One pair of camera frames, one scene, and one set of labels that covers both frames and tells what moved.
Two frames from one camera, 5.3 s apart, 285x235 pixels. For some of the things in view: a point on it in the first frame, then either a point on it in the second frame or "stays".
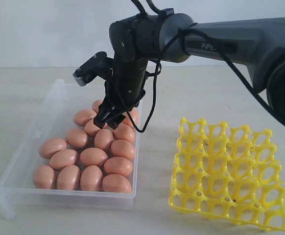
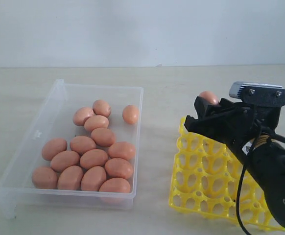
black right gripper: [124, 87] to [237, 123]
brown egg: [62, 158] stays
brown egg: [69, 178] stays
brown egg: [44, 177] stays
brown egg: [91, 178] stays
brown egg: [93, 156] stays
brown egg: [77, 138] to [82, 144]
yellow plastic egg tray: [230, 172] stays
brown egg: [124, 131] to [209, 97]
